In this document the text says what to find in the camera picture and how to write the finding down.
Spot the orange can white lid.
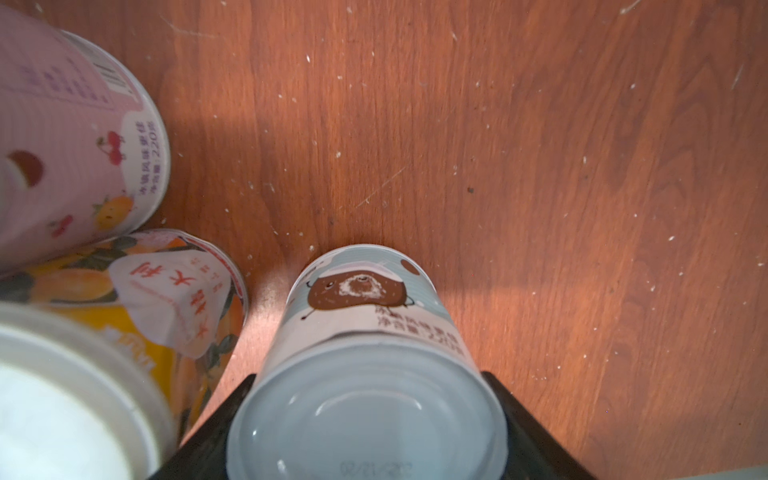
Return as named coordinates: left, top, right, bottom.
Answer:
left=1, top=229, right=248, bottom=479

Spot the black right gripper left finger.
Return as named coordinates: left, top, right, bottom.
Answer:
left=149, top=374, right=257, bottom=480

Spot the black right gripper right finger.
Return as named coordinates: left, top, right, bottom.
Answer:
left=482, top=371, right=596, bottom=480

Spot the grey label can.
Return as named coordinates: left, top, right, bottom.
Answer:
left=226, top=244, right=508, bottom=479

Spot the pink label can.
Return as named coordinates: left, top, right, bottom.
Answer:
left=1, top=7, right=171, bottom=272

